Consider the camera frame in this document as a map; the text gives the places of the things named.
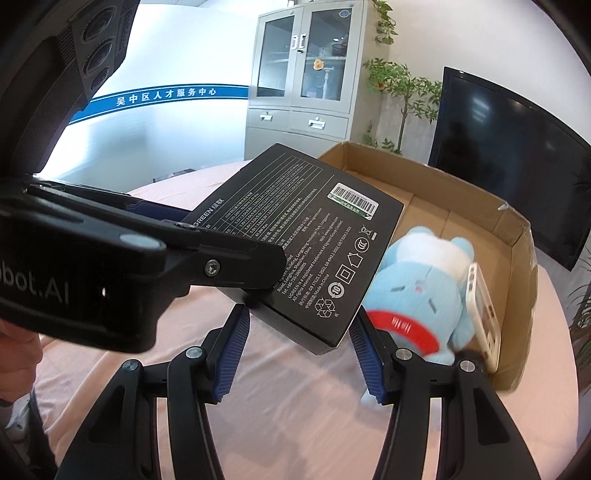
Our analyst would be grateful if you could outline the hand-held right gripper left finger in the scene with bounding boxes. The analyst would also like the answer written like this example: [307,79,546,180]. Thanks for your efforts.
[55,304,252,480]

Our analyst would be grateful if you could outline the person's left hand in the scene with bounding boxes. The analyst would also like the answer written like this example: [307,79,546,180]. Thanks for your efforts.
[0,318,44,408]

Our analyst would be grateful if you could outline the hanging green vine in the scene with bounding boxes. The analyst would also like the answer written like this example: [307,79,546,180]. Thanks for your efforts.
[372,0,399,45]

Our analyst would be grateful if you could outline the cardboard box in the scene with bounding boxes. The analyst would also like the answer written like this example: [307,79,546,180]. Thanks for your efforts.
[318,141,539,393]

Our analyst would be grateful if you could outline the blue wall sign strip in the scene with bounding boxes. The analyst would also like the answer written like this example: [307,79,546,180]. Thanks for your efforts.
[69,83,250,125]

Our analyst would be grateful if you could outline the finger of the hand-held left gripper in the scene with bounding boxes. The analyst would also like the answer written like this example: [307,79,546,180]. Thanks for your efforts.
[28,181,191,224]
[157,220,288,308]

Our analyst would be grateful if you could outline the green potted plant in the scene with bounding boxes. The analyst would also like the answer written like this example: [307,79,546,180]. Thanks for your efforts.
[362,58,444,155]

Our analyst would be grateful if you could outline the black product box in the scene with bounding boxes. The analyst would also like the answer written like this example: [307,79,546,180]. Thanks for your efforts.
[180,143,407,356]

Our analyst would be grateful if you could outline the black flat screen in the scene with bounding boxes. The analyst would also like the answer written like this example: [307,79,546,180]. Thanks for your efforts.
[427,66,591,272]

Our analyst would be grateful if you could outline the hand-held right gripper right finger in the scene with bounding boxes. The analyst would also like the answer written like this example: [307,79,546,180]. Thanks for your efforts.
[348,310,536,480]

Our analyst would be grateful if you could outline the grey metal cabinet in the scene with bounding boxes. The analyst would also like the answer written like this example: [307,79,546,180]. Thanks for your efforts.
[244,4,368,162]

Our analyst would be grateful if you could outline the blue plush toy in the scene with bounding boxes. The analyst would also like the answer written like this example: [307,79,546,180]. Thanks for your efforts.
[360,225,477,407]

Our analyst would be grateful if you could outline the white plastic tray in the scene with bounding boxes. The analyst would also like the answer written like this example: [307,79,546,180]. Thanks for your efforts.
[464,262,502,374]

